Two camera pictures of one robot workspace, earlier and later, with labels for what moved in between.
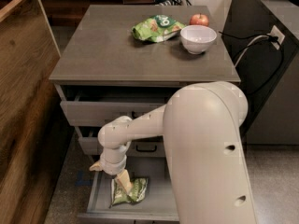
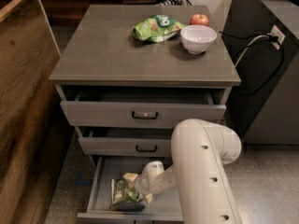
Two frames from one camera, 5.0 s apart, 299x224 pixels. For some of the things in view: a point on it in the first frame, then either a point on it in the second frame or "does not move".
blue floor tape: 79,181 does not move
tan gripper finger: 96,167 -> 131,176
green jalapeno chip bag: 137,192 does not move
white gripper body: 111,167 -> 142,183
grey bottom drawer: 159,203 does not move
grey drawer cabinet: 124,61 does not move
